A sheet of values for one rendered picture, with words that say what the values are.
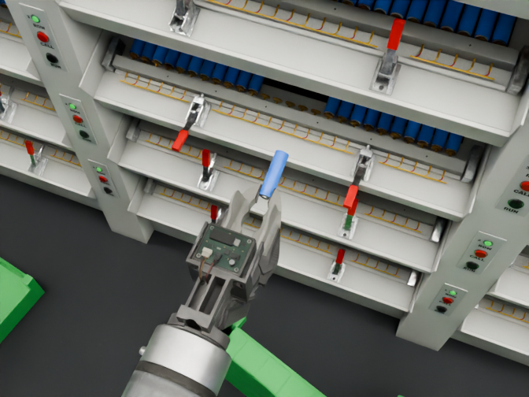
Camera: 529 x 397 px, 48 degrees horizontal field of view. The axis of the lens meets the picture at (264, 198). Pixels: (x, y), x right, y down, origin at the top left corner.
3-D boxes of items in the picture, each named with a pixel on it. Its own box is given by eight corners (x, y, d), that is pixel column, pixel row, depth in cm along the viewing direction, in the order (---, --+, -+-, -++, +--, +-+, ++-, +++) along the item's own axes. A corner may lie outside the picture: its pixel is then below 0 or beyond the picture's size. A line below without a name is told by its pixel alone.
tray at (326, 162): (458, 222, 90) (471, 213, 81) (103, 106, 102) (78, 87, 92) (497, 99, 92) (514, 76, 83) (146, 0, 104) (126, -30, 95)
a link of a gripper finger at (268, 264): (290, 233, 73) (259, 295, 69) (290, 239, 74) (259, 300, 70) (256, 218, 74) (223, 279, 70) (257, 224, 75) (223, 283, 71)
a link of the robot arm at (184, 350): (220, 402, 67) (142, 370, 69) (237, 361, 69) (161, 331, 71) (212, 386, 59) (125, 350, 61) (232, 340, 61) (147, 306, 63)
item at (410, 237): (428, 274, 106) (439, 269, 93) (125, 169, 118) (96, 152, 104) (463, 168, 109) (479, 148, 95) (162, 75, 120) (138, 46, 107)
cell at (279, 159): (273, 150, 78) (255, 195, 77) (279, 148, 77) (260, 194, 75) (285, 157, 79) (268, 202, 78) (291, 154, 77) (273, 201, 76)
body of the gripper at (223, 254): (268, 237, 66) (224, 338, 61) (269, 267, 73) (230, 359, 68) (205, 214, 67) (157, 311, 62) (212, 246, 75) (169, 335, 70)
